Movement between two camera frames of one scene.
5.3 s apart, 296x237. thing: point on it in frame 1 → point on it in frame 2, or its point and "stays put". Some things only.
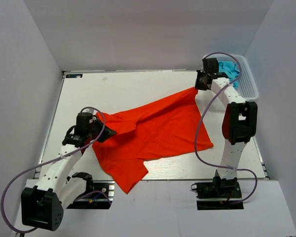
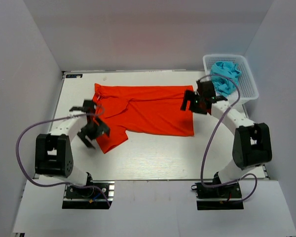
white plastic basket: x=246 y=86 stays put
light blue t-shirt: x=232 y=69 stays put
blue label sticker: x=73 y=75 stays put
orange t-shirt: x=169 y=127 → x=151 y=109
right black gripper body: x=200 y=83 → x=197 y=106
